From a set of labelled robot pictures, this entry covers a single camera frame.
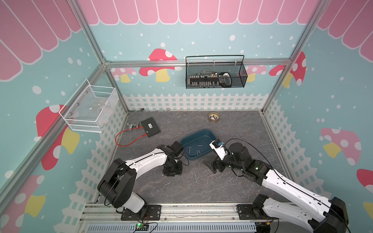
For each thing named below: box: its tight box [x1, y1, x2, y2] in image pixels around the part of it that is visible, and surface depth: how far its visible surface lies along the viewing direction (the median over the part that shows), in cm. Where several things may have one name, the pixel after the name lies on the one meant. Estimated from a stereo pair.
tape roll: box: [208, 112, 220, 123], surface depth 118 cm
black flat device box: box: [140, 116, 161, 138], surface depth 111 cm
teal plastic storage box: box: [180, 129, 217, 161], surface depth 102 cm
